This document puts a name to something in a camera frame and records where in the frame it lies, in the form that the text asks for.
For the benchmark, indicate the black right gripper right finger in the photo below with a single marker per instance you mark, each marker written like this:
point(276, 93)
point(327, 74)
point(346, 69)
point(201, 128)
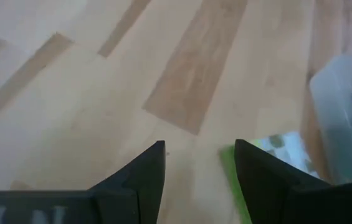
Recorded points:
point(272, 193)

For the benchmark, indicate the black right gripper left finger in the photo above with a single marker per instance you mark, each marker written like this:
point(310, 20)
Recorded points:
point(126, 199)

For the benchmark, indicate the green sticky note pad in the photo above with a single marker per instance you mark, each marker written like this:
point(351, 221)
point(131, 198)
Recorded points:
point(288, 152)

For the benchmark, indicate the clear pencil box blue lid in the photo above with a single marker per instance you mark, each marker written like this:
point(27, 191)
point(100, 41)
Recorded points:
point(334, 109)

